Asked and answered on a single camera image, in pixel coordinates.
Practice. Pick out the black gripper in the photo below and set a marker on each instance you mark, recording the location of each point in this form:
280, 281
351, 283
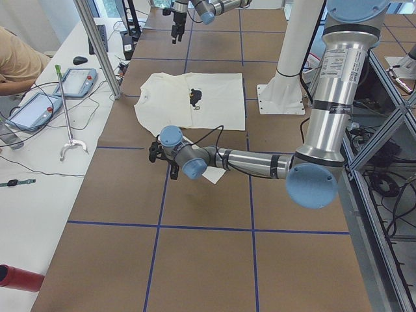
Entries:
174, 171
178, 19

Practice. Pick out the cream long sleeve cat shirt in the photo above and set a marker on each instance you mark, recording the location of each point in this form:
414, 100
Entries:
169, 103

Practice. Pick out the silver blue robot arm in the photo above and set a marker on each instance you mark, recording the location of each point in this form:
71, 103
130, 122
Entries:
311, 174
206, 11

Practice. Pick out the black keyboard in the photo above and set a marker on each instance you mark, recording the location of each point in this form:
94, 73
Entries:
101, 28

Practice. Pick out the reacher grabber tool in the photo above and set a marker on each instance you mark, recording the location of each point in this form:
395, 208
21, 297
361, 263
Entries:
72, 143

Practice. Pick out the black computer mouse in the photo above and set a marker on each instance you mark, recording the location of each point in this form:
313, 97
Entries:
79, 60

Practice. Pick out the far blue teach pendant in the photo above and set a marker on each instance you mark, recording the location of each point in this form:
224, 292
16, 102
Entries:
77, 82

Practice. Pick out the blue teach pendant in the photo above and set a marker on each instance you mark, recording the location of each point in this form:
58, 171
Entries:
35, 113
77, 82

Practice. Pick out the near blue teach pendant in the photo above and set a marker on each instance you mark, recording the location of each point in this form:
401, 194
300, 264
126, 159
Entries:
35, 113

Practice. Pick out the person in tan shirt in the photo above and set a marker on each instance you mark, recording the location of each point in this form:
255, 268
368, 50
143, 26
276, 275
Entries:
21, 65

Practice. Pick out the red cylinder bottle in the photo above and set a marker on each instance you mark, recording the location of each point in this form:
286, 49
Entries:
19, 279

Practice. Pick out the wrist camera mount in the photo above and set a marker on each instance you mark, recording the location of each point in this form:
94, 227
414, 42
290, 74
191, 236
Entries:
155, 152
167, 11

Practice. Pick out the aluminium frame post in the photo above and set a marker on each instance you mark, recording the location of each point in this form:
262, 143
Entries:
89, 24

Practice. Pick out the white pedestal column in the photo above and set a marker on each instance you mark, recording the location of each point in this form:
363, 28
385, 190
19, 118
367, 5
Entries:
283, 93

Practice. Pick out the aluminium frame rack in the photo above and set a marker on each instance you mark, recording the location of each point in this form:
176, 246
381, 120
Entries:
380, 169

